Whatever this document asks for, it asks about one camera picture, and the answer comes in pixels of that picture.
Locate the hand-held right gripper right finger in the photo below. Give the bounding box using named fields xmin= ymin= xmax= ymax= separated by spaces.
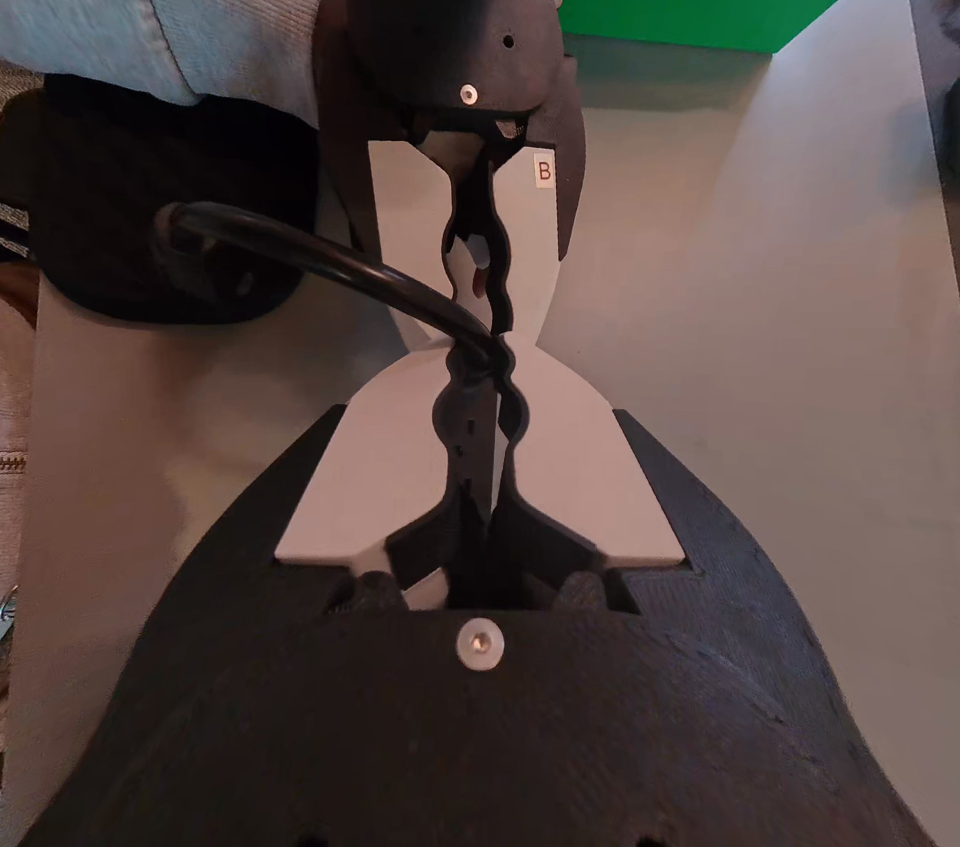
xmin=491 ymin=337 xmax=689 ymax=591

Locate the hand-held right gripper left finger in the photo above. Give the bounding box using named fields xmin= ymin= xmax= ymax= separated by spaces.
xmin=273 ymin=344 xmax=472 ymax=587

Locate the black power cord with plug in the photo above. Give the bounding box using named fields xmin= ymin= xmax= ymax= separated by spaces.
xmin=153 ymin=202 xmax=519 ymax=563

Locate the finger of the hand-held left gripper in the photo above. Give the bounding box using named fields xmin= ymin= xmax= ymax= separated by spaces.
xmin=480 ymin=144 xmax=562 ymax=349
xmin=366 ymin=139 xmax=483 ymax=352

